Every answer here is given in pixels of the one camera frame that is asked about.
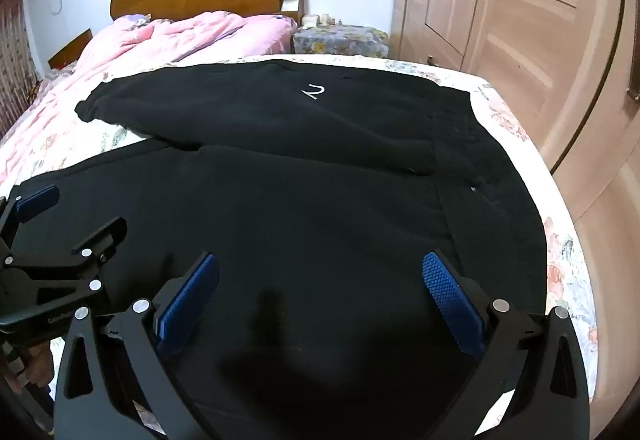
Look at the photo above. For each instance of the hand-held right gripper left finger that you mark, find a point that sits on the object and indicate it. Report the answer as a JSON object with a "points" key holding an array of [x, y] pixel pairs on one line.
{"points": [[187, 300]]}

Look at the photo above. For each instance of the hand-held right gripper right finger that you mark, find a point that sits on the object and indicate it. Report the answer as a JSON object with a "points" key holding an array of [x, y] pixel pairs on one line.
{"points": [[452, 300]]}

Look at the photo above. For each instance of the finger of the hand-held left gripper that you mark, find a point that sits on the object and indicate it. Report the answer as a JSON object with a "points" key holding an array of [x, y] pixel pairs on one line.
{"points": [[37, 200], [100, 235]]}

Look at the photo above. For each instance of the black pants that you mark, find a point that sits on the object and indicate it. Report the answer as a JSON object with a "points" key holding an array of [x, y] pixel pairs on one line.
{"points": [[300, 200]]}

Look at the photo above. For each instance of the person's left hand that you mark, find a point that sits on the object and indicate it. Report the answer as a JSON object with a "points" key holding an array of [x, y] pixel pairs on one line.
{"points": [[35, 362]]}

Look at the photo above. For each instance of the red patterned curtain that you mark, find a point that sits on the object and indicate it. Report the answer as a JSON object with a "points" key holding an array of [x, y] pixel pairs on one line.
{"points": [[15, 60]]}

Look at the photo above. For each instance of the low wooden bedside cabinet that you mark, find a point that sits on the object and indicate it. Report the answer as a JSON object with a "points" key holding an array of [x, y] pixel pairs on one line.
{"points": [[70, 49]]}

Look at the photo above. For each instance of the pink quilt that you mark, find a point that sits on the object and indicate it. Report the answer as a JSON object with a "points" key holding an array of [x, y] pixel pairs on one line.
{"points": [[150, 50]]}

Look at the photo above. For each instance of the floral bed sheet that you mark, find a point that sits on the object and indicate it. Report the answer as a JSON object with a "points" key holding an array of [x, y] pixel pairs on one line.
{"points": [[505, 115]]}

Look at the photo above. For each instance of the purple cloth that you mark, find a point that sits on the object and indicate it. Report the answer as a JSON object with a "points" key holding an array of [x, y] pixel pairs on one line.
{"points": [[136, 21]]}

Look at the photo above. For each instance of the floral covered nightstand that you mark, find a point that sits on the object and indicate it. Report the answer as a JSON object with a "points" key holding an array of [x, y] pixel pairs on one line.
{"points": [[340, 42]]}

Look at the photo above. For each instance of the light wooden wardrobe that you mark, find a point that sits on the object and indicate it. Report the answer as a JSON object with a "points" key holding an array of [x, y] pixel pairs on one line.
{"points": [[525, 20]]}

